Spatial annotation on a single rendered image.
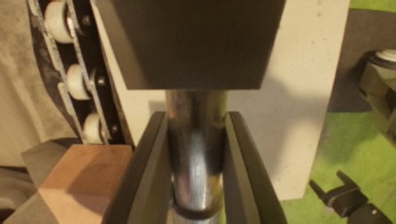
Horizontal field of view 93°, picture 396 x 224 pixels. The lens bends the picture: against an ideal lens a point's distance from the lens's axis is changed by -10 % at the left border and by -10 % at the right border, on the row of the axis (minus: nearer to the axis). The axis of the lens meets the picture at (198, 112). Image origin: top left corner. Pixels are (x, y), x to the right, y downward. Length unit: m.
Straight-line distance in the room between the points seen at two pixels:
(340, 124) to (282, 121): 1.23
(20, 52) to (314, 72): 0.34
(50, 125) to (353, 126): 1.47
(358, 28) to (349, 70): 0.17
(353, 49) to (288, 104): 0.83
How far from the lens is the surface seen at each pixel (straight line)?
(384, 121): 0.80
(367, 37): 1.06
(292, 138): 0.26
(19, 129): 0.40
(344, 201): 0.69
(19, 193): 0.38
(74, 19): 0.22
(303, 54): 0.21
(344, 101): 1.14
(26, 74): 0.34
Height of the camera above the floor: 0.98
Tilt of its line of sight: 59 degrees down
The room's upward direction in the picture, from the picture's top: 179 degrees counter-clockwise
